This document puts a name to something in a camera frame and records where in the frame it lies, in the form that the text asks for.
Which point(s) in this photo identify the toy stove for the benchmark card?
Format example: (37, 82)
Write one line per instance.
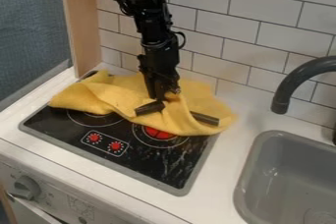
(166, 159)

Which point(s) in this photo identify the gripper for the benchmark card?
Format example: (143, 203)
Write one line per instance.
(161, 66)

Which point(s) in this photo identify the tap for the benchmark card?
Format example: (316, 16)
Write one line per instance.
(291, 82)

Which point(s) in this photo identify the toy sink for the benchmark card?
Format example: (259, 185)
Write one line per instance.
(289, 182)

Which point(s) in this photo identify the yellow cloth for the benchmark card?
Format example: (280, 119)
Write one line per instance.
(118, 92)

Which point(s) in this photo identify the wooden side panel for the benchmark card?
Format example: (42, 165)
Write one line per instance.
(81, 21)

